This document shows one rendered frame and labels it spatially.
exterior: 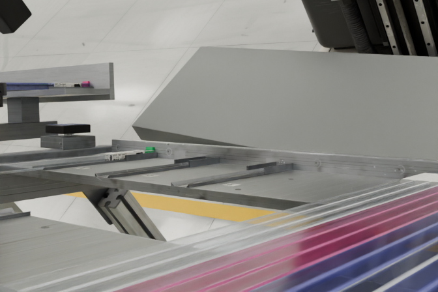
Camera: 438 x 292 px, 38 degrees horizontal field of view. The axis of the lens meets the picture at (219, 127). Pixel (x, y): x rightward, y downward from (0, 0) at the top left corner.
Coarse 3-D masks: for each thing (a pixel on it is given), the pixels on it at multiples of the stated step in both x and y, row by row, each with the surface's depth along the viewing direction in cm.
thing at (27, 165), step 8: (152, 152) 90; (32, 160) 75; (40, 160) 75; (48, 160) 76; (56, 160) 77; (64, 160) 78; (72, 160) 79; (80, 160) 80; (88, 160) 80; (96, 160) 82; (104, 160) 83; (0, 168) 71; (8, 168) 71; (16, 168) 72; (24, 168) 73; (32, 168) 74; (40, 168) 75
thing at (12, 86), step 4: (8, 84) 100; (12, 84) 100; (16, 84) 101; (20, 84) 101; (24, 84) 102; (28, 84) 103; (32, 84) 103; (36, 84) 104; (40, 84) 105; (44, 84) 105; (48, 84) 106; (52, 84) 107; (84, 84) 112; (88, 84) 113; (8, 88) 100; (12, 88) 100; (16, 88) 101; (20, 88) 101; (24, 88) 102; (28, 88) 103; (32, 88) 103; (36, 88) 104; (40, 88) 105; (44, 88) 105
